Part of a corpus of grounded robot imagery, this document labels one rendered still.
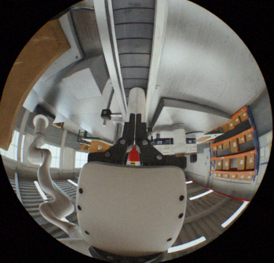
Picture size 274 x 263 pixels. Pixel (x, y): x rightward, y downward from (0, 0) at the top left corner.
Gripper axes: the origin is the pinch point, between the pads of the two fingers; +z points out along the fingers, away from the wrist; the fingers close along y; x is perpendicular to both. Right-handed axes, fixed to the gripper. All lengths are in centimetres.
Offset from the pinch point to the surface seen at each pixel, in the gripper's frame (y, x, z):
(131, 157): -0.6, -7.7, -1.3
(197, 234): 181, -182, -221
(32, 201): -346, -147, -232
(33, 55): -18.3, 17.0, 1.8
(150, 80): 3.0, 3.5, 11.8
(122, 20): -2.8, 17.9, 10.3
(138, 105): 0.4, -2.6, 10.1
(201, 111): 33.2, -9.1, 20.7
